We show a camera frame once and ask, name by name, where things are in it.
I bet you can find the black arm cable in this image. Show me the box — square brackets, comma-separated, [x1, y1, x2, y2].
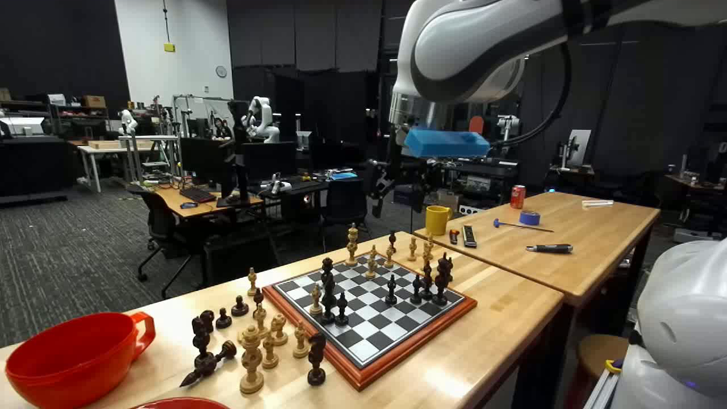
[484, 0, 579, 151]

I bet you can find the black marker pen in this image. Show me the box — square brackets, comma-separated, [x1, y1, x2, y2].
[524, 242, 575, 257]

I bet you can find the black computer monitor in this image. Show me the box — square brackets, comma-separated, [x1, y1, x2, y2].
[180, 136, 237, 193]
[241, 140, 300, 185]

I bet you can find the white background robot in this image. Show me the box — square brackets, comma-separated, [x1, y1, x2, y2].
[241, 94, 284, 145]

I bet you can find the light wooden chess bishop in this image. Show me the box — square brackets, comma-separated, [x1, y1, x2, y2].
[249, 287, 269, 340]

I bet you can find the round wooden stool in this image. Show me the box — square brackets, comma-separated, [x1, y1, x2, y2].
[577, 332, 630, 381]

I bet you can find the red bowl rim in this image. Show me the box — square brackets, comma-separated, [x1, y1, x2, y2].
[134, 396, 231, 409]

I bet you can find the black keyboard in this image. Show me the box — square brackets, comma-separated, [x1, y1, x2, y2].
[180, 185, 218, 204]

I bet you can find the dark-topped chess piece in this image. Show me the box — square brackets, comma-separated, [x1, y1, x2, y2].
[383, 229, 399, 268]

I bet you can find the large red cup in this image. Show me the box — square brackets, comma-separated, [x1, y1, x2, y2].
[2, 310, 158, 409]

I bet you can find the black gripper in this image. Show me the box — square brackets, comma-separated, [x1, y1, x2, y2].
[366, 154, 431, 223]

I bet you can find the chessboard with red-brown frame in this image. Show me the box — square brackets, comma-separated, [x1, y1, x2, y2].
[260, 253, 478, 390]

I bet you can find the tall light wooden chess piece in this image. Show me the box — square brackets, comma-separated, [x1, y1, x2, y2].
[344, 223, 360, 267]
[235, 326, 268, 397]

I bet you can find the light wooden background table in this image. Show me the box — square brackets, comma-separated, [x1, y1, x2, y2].
[67, 136, 182, 196]

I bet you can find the tall dark chess piece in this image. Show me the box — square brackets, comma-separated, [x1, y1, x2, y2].
[187, 310, 218, 379]
[318, 257, 337, 327]

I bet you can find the dark chess bishop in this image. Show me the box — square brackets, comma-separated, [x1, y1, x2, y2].
[418, 259, 435, 303]

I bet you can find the white framed board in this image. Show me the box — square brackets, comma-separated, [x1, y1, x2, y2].
[565, 127, 595, 168]

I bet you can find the yellow cup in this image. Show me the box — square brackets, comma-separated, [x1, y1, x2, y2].
[421, 203, 454, 239]

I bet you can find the black office chair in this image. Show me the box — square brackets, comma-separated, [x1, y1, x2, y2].
[134, 189, 195, 287]

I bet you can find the wooden office desk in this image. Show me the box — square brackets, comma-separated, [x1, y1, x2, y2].
[124, 180, 268, 223]

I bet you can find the blue-headed hammer tool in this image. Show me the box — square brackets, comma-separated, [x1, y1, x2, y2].
[491, 217, 554, 234]

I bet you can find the dark chess piece lying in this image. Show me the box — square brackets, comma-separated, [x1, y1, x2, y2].
[176, 339, 237, 390]

